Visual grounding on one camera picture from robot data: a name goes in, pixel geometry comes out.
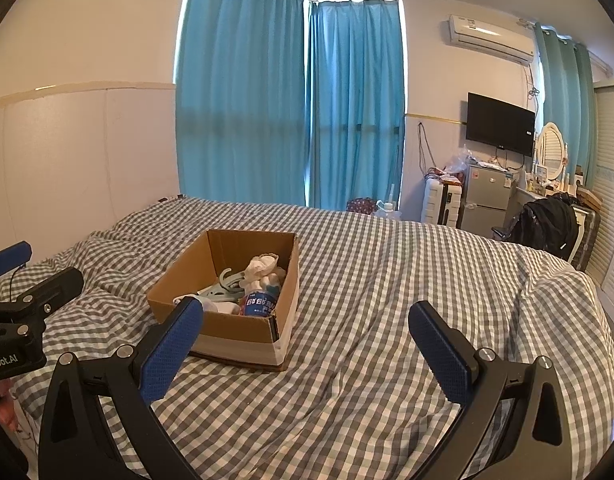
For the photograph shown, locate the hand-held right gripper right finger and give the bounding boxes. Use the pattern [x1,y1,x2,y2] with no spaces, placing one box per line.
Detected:
[408,301,583,480]

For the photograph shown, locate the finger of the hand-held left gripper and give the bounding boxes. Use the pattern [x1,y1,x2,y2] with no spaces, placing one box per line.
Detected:
[0,241,32,279]
[0,266,85,317]

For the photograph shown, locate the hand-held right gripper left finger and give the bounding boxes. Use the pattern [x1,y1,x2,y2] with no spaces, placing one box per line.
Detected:
[38,296,208,480]

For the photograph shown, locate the cardboard box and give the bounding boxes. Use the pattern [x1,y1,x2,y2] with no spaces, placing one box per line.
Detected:
[147,229,300,372]

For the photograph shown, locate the white sock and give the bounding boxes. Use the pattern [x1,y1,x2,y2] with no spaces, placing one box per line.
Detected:
[173,292,240,316]

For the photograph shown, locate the pale green plastic hanger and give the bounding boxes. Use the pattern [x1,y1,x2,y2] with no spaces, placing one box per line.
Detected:
[197,267,248,303]

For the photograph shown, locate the blue white tissue pack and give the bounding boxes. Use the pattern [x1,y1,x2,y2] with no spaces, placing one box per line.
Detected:
[239,285,280,317]

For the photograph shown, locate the cream scrunchie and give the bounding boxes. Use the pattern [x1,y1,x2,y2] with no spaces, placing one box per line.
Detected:
[244,254,280,291]

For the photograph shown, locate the white headboard panel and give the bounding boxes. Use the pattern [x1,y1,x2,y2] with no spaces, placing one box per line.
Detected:
[0,80,183,281]

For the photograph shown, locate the white suitcase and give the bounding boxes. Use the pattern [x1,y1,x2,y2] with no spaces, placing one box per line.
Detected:
[421,178,463,228]

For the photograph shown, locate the clear water jug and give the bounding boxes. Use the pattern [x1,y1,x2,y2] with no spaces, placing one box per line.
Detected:
[373,184,403,220]

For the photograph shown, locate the small silver fridge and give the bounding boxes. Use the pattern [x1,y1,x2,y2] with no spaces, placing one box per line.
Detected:
[459,164,513,238]

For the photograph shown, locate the black backpack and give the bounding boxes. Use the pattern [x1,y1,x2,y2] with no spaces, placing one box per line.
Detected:
[507,195,578,261]

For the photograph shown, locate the dark brown suitcase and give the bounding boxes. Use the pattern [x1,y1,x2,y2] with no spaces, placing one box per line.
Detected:
[570,205,602,272]

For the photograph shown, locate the clear plastic bag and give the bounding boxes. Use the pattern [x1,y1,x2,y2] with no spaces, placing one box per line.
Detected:
[444,145,473,173]

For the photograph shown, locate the white oval mirror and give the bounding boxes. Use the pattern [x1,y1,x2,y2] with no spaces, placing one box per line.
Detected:
[534,121,568,183]

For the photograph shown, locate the white louvred wardrobe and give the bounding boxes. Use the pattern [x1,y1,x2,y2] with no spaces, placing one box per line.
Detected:
[584,77,614,301]

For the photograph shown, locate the wide blue curtain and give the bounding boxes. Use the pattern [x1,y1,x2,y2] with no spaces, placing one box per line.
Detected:
[174,0,313,208]

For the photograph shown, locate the narrow blue curtain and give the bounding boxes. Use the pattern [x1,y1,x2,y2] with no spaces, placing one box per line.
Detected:
[304,0,405,211]

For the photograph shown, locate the teal curtain by wardrobe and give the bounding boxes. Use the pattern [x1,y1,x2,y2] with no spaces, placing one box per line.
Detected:
[533,22,595,191]

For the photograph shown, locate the white air conditioner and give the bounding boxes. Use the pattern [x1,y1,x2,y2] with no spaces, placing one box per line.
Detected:
[447,14,535,66]

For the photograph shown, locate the hanging wall cable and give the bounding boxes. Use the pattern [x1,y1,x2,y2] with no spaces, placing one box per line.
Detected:
[417,122,438,176]

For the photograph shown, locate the black wall television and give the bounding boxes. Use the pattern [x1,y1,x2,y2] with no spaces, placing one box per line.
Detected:
[466,92,536,157]

